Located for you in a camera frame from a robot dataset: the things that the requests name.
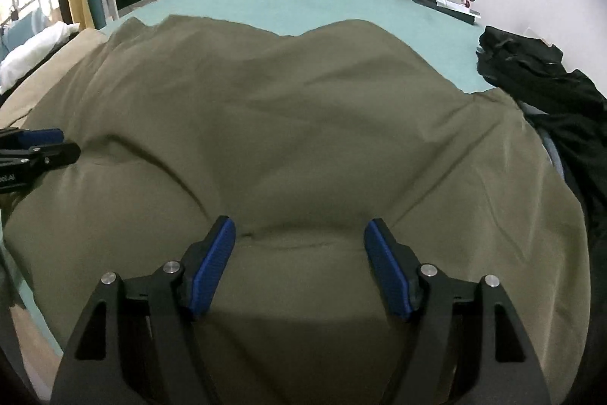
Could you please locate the olive green large garment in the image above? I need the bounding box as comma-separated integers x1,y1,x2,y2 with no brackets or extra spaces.
2,16,591,404

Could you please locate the teal bed sheet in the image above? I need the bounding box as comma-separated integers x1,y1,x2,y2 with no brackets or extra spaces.
2,0,500,357

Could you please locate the black clothes pile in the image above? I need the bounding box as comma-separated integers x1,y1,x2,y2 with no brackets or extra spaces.
475,24,607,245

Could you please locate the beige folded garment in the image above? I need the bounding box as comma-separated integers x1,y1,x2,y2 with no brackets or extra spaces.
1,29,108,128

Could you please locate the white folded cloth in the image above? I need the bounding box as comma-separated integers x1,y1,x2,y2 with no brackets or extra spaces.
0,22,79,93

